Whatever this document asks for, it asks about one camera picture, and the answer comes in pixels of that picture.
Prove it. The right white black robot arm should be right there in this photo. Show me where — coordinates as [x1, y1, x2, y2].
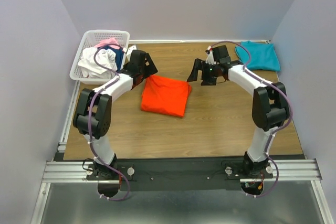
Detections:
[187, 45, 290, 178]

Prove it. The white plastic laundry basket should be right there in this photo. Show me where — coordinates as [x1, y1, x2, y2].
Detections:
[69, 29, 130, 84]

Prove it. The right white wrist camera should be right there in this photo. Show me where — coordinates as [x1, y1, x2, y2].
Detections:
[205, 46, 216, 65]

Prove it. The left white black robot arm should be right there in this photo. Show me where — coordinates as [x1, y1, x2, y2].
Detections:
[72, 50, 158, 180]

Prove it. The teal t shirt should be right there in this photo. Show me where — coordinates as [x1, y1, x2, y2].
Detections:
[241, 41, 281, 71]

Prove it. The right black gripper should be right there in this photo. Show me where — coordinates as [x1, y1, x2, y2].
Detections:
[186, 59, 219, 87]

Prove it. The white crumpled t shirt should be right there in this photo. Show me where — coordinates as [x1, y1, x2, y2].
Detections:
[77, 47, 118, 79]

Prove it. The navy blue t shirt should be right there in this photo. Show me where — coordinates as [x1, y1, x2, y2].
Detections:
[99, 46, 124, 71]

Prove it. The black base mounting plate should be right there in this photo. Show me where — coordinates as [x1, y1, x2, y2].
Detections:
[82, 156, 273, 192]

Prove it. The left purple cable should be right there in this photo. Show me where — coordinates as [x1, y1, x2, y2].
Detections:
[88, 46, 131, 202]

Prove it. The orange t shirt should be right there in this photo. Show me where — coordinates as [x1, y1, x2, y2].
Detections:
[140, 75, 192, 118]

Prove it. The aluminium extrusion frame rail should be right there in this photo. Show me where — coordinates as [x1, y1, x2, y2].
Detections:
[30, 40, 335, 223]

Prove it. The pink t shirt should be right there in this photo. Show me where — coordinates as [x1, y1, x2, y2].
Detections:
[95, 37, 120, 49]

